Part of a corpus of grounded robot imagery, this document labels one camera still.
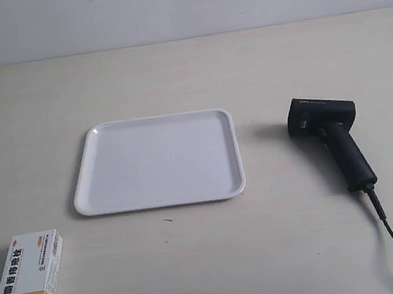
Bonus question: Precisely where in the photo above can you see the black handheld barcode scanner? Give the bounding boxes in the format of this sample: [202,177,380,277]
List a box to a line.
[287,98,377,192]

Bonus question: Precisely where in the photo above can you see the white red medicine box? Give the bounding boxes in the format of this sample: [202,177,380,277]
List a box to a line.
[0,229,64,294]

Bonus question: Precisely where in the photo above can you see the white rectangular plastic tray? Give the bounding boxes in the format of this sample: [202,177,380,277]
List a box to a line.
[73,109,246,217]

